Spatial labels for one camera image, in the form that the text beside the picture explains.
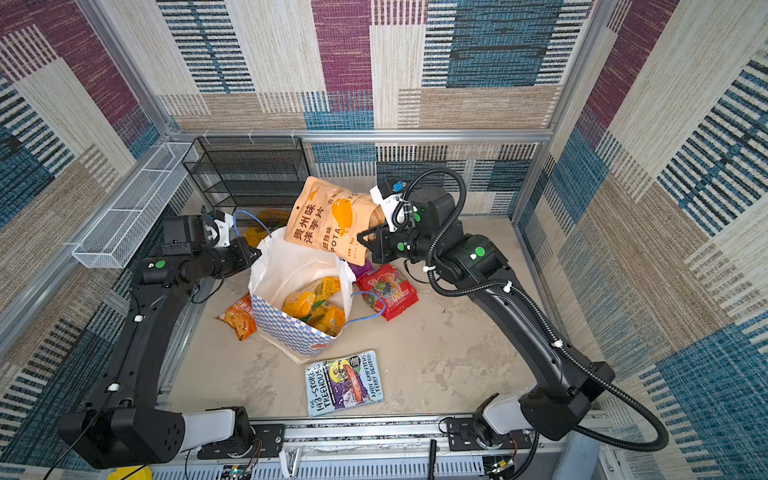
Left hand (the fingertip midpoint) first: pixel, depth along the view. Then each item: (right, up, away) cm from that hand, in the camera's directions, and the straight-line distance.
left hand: (259, 246), depth 74 cm
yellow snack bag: (+14, -20, +12) cm, 28 cm away
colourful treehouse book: (+20, -36, +5) cm, 41 cm away
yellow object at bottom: (-29, -51, -6) cm, 59 cm away
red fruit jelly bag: (+31, -13, +20) cm, 39 cm away
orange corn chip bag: (-13, -21, +17) cm, 30 cm away
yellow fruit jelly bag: (+8, -16, +9) cm, 20 cm away
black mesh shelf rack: (-18, +27, +33) cm, 46 cm away
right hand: (+26, +1, -13) cm, 29 cm away
